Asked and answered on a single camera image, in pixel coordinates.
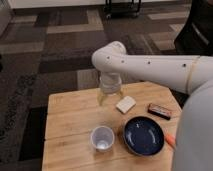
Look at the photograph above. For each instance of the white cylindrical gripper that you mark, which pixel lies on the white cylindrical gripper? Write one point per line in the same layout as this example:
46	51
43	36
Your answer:
110	83

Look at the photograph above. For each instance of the orange pepper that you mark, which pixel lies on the orange pepper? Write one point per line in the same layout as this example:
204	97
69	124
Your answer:
170	140

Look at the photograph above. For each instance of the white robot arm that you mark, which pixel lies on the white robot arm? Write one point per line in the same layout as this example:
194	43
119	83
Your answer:
190	74

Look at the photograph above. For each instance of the white ceramic cup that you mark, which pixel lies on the white ceramic cup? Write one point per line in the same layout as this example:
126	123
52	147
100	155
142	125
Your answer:
102	138

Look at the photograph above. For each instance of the beige sponge block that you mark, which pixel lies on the beige sponge block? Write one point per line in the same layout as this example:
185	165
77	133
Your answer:
125	104

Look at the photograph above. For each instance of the red brown chocolate bar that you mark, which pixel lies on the red brown chocolate bar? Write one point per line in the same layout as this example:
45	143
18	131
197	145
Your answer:
159	111

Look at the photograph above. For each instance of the dark blue bowl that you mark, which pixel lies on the dark blue bowl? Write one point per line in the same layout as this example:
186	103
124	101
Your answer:
143	136

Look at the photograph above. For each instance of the black metal cart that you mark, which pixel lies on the black metal cart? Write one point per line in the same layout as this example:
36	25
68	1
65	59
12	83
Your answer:
131	8

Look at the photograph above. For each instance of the black office chair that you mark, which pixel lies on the black office chair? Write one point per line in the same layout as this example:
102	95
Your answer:
196	36

